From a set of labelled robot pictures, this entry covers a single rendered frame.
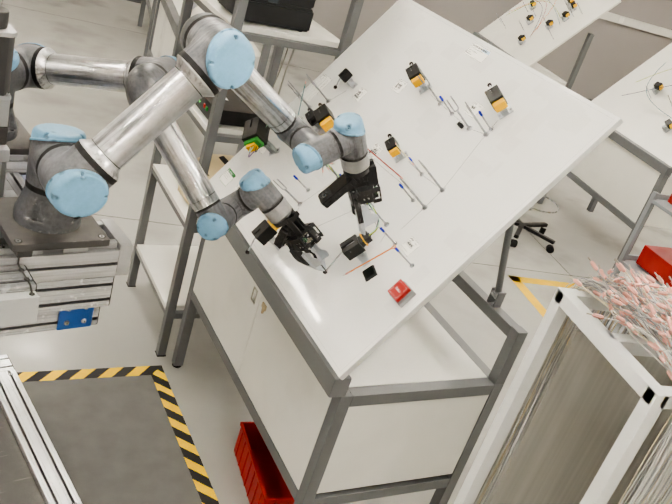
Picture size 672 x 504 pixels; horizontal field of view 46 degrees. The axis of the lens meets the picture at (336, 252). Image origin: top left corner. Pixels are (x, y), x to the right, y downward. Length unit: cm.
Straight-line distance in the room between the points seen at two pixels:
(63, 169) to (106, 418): 162
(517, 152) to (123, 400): 183
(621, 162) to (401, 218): 409
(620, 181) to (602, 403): 437
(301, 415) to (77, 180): 109
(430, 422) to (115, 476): 114
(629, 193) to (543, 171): 399
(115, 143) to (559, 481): 134
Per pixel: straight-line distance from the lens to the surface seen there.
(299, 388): 245
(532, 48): 803
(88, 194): 173
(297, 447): 248
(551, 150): 226
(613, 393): 201
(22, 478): 265
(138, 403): 328
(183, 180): 209
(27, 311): 187
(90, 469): 299
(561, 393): 192
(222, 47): 170
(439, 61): 274
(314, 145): 198
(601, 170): 646
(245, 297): 279
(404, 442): 252
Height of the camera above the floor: 209
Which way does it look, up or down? 26 degrees down
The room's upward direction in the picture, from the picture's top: 18 degrees clockwise
